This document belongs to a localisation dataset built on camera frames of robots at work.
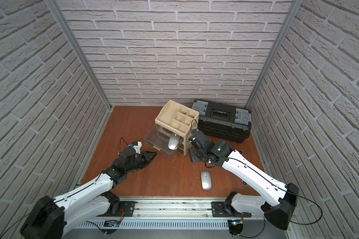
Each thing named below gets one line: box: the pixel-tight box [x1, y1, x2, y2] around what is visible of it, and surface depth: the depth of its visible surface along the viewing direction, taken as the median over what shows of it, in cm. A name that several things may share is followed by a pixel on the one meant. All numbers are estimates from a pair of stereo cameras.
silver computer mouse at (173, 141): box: [168, 132, 181, 150], surface depth 81 cm
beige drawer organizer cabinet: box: [155, 100, 199, 156], surface depth 81 cm
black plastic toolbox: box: [191, 99, 252, 144], surface depth 93 cm
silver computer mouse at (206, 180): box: [200, 170, 212, 191], surface depth 85 cm
